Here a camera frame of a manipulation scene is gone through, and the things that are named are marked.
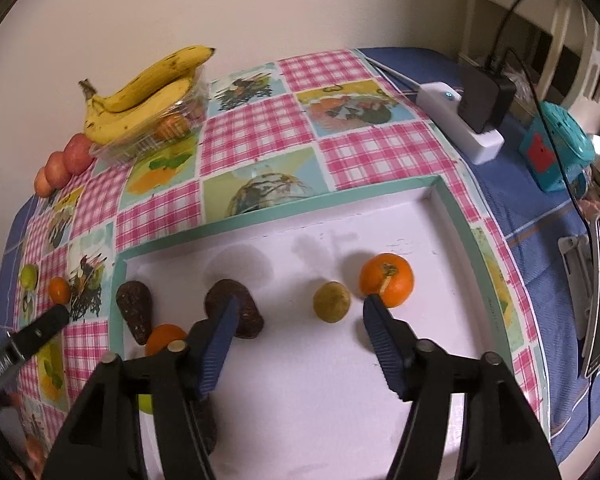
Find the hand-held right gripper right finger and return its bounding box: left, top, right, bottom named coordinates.
left=362, top=294, right=551, bottom=480

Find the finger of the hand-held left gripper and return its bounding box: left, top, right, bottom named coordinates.
left=6, top=304, right=72, bottom=362

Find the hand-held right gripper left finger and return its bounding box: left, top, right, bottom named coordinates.
left=42, top=296, right=241, bottom=480

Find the dark brown avocado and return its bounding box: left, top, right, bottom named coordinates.
left=187, top=400, right=220, bottom=456
left=116, top=281, right=153, bottom=346
left=204, top=278, right=265, bottom=339

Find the orange tangerine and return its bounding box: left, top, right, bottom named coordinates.
left=359, top=253, right=415, bottom=309
left=145, top=323, right=188, bottom=357

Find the small tan round fruit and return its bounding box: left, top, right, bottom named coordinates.
left=313, top=281, right=352, bottom=323

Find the white tray with teal rim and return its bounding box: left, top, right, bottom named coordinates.
left=109, top=176, right=551, bottom=480

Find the blue grid cloth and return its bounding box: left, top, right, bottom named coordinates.
left=0, top=47, right=600, bottom=463

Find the grey phone stand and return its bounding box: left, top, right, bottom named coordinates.
left=557, top=234, right=596, bottom=356

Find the pink checkered fruit-print tablecloth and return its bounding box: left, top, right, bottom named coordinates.
left=10, top=49, right=548, bottom=466

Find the clear plastic container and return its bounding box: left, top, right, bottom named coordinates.
left=90, top=67, right=211, bottom=163

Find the bunch of yellow bananas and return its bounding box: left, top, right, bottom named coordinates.
left=78, top=46, right=216, bottom=147

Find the white power strip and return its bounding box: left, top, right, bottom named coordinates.
left=417, top=81, right=505, bottom=166

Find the teal plastic device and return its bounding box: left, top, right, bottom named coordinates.
left=519, top=101, right=596, bottom=193

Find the black cable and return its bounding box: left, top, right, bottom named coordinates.
left=489, top=0, right=548, bottom=73
left=502, top=47, right=600, bottom=441

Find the white power cord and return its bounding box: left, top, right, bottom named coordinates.
left=365, top=57, right=423, bottom=92

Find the black power adapter with cable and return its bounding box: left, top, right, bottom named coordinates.
left=462, top=0, right=600, bottom=136

